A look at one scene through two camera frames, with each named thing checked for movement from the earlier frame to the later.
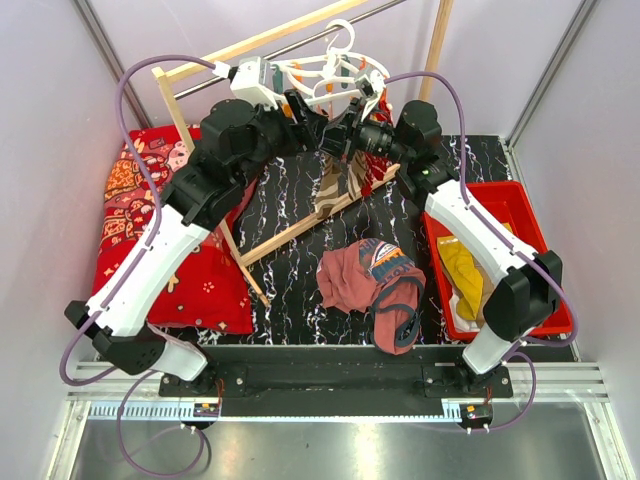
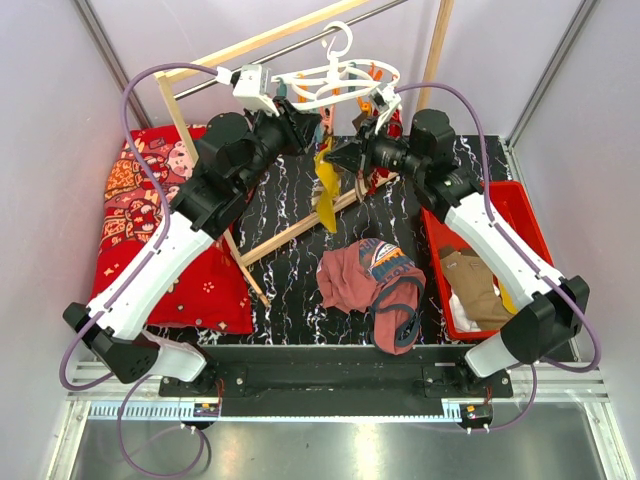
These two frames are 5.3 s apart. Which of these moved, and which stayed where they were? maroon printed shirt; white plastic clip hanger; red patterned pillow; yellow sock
Moved: white plastic clip hanger; yellow sock
Stayed: red patterned pillow; maroon printed shirt
